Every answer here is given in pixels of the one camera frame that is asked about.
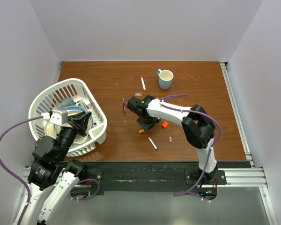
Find orange highlighter cap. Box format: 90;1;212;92
162;121;169;128

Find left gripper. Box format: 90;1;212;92
56;110;91;160

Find white pink-tip pen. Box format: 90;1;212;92
140;76;146;91

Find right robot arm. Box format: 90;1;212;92
126;96;222;184

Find white purple-tip pen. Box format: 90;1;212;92
148;137;158;150

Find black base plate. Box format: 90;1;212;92
60;159;251;196

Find white laundry basket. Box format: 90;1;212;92
28;78;107;157

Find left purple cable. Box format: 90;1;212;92
0;115;50;225

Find stacked plates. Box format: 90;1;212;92
44;105;93;144

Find grey object in basket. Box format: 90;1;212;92
54;97;79;109

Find purple pen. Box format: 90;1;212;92
122;98;126;116

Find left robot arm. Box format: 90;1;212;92
14;111;91;225

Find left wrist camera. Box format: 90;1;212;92
49;109;68;126

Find light blue mug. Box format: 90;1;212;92
157;69;174;90

